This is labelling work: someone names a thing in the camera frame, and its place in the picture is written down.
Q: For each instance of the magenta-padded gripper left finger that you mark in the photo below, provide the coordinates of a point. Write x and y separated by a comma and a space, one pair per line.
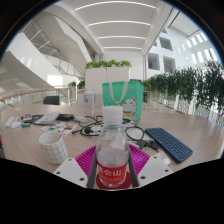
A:
73, 170

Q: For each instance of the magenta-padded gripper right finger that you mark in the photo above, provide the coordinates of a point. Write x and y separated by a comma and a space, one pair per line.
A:
153, 168

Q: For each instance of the clear red-labelled water bottle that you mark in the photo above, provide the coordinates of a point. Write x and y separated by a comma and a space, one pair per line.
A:
112, 156

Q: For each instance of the clear plastic packet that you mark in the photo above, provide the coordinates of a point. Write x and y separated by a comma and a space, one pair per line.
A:
163, 157

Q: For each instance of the small black gadget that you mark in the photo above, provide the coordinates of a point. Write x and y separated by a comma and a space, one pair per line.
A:
147, 144

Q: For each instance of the white grid-pattern mug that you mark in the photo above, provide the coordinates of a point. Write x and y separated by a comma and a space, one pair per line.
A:
53, 150

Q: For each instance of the dark blue keyboard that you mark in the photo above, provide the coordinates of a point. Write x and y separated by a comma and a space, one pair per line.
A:
170, 145

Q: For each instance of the colourful sticker sheet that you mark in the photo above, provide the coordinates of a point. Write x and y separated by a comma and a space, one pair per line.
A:
60, 126

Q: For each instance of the black rectangular box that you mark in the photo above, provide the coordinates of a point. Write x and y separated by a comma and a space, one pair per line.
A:
65, 117

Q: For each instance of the open notebook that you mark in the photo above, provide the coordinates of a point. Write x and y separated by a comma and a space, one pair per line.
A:
48, 117

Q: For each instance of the black flat pouch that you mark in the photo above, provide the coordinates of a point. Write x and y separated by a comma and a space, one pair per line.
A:
36, 117

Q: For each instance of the small teal object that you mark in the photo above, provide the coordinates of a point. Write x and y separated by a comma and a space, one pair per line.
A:
25, 125

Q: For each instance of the clear shaker bottle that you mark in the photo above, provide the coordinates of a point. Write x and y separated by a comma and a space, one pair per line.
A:
89, 103

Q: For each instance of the black office chair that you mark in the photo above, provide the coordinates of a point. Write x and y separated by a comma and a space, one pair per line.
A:
51, 100

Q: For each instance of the green tote bag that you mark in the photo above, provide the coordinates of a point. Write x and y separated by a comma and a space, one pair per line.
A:
133, 96

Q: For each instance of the white power adapter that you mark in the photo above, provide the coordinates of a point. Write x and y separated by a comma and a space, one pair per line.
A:
9, 121

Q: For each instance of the white paper slip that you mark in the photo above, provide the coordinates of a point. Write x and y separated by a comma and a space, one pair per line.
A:
17, 109

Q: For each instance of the small potted green plant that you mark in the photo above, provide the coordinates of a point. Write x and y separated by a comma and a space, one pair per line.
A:
72, 84
81, 84

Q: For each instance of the row of green trees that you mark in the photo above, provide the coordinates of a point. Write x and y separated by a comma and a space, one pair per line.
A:
190, 86

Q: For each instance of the white cabinet with plants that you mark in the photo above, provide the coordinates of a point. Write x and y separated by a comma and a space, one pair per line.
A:
96, 78

